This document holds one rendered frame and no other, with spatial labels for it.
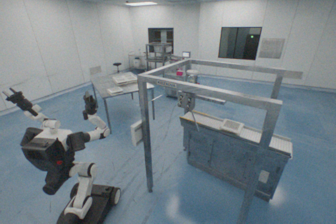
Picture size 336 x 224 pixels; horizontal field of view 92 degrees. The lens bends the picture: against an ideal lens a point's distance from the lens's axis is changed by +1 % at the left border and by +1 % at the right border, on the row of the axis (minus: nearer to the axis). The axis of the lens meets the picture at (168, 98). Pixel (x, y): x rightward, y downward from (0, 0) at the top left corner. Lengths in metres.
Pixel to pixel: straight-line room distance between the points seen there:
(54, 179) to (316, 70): 7.39
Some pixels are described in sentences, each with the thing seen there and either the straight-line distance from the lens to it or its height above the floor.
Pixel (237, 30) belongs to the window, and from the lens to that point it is 7.03.
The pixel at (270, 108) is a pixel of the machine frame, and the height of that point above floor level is 1.60.
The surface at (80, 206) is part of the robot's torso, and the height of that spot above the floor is 0.31.
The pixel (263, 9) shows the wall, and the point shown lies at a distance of 7.02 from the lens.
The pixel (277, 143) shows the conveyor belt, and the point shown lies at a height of 0.83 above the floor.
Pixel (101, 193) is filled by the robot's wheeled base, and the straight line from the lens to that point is 2.43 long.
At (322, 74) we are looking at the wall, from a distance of 7.52.
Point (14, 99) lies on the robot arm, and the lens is 1.88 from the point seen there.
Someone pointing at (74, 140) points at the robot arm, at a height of 1.23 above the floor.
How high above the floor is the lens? 2.06
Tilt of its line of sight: 24 degrees down
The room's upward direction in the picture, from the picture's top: straight up
